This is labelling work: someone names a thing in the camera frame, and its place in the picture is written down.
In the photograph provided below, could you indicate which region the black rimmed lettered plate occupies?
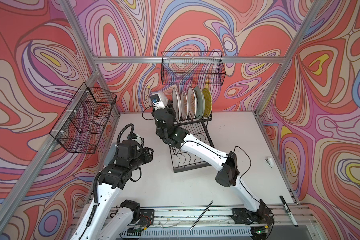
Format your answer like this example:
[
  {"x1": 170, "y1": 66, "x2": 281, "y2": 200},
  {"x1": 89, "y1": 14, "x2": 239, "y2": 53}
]
[{"x1": 159, "y1": 91, "x2": 168, "y2": 107}]

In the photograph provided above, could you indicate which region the white plate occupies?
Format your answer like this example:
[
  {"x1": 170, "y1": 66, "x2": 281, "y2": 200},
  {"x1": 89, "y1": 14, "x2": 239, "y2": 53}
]
[{"x1": 172, "y1": 88, "x2": 181, "y2": 122}]

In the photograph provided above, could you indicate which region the orange sunburst plate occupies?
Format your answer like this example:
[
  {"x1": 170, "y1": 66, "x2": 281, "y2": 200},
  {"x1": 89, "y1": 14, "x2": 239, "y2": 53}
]
[
  {"x1": 181, "y1": 91, "x2": 188, "y2": 121},
  {"x1": 187, "y1": 87, "x2": 197, "y2": 120}
]

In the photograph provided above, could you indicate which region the pale green flower plate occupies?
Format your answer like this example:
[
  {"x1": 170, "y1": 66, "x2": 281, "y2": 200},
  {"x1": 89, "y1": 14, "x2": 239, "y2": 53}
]
[{"x1": 194, "y1": 86, "x2": 205, "y2": 120}]

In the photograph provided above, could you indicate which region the yellow striped plate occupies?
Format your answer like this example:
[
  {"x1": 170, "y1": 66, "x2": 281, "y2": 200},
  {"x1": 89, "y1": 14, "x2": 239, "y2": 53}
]
[{"x1": 202, "y1": 88, "x2": 213, "y2": 118}]

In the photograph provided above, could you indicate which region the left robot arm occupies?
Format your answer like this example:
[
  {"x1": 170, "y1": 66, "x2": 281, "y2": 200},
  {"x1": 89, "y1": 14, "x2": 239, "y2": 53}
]
[{"x1": 71, "y1": 140, "x2": 154, "y2": 240}]

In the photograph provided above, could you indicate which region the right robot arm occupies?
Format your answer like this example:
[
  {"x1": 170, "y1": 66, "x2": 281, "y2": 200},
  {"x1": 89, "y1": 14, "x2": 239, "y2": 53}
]
[{"x1": 152, "y1": 107, "x2": 275, "y2": 224}]

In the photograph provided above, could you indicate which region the light blue sponge block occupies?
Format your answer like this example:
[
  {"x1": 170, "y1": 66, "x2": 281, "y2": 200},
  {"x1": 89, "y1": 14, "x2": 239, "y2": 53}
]
[{"x1": 104, "y1": 145, "x2": 117, "y2": 167}]

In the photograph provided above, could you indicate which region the metal rod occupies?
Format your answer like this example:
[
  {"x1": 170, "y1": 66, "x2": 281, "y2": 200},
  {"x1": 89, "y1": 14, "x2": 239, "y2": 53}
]
[{"x1": 189, "y1": 200, "x2": 214, "y2": 231}]

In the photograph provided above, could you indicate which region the small white table clip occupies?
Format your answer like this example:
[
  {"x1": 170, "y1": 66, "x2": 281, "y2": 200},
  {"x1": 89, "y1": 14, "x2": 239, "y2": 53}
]
[{"x1": 266, "y1": 157, "x2": 275, "y2": 168}]

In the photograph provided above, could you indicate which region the black marker pen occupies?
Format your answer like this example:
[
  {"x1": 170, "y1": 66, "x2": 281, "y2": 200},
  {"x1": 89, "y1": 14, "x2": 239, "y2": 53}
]
[{"x1": 280, "y1": 196, "x2": 299, "y2": 228}]

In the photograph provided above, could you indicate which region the black wire dish rack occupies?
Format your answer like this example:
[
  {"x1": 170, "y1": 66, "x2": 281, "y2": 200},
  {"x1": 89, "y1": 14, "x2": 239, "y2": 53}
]
[{"x1": 170, "y1": 114, "x2": 215, "y2": 173}]

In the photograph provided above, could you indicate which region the back wall wire basket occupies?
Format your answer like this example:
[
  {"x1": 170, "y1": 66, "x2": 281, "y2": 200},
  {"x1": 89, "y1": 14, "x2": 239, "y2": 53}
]
[{"x1": 161, "y1": 50, "x2": 226, "y2": 86}]

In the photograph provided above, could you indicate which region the wall wire basket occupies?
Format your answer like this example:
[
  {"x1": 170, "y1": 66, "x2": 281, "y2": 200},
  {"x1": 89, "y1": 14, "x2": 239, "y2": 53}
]
[
  {"x1": 161, "y1": 50, "x2": 226, "y2": 86},
  {"x1": 50, "y1": 83, "x2": 117, "y2": 154}
]

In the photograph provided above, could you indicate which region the left wall wire basket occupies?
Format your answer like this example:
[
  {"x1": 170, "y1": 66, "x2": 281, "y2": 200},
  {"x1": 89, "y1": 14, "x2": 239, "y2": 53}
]
[{"x1": 50, "y1": 83, "x2": 117, "y2": 154}]

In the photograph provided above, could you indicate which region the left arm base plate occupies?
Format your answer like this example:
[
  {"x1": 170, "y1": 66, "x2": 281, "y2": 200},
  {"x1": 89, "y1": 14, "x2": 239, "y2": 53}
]
[{"x1": 131, "y1": 209, "x2": 155, "y2": 228}]

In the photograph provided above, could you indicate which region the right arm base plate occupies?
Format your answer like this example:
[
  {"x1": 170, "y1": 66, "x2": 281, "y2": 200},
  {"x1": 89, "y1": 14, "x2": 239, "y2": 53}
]
[{"x1": 230, "y1": 208, "x2": 275, "y2": 225}]

